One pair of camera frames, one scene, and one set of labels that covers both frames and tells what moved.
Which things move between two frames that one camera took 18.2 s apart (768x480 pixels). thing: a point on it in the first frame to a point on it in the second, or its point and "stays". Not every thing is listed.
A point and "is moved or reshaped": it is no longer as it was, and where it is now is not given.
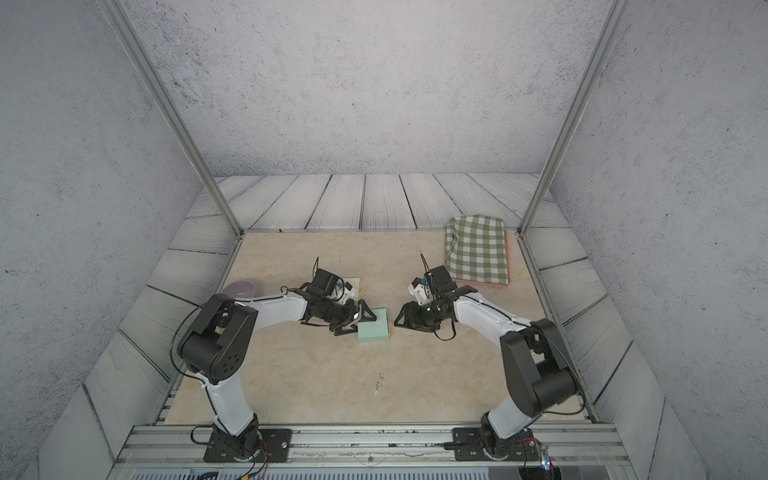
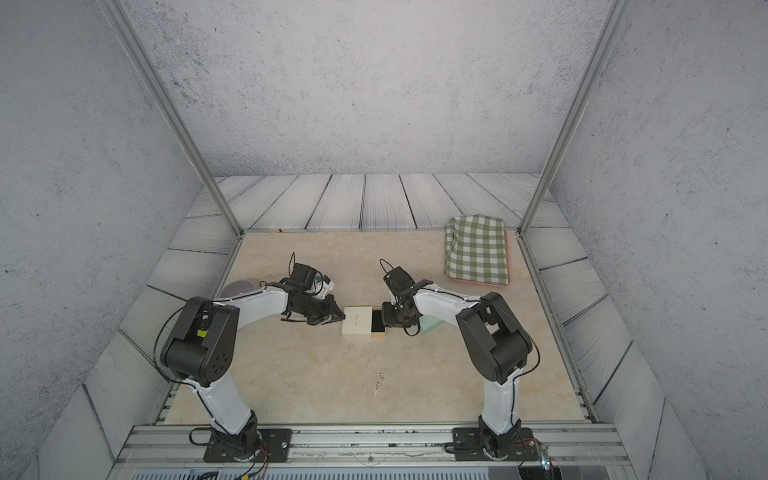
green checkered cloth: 475,249 stays
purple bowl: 240,289 stays
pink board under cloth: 507,263 stays
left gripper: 351,318 to 330,309
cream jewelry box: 355,283 is moved or reshaped
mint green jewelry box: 374,331 is moved or reshaped
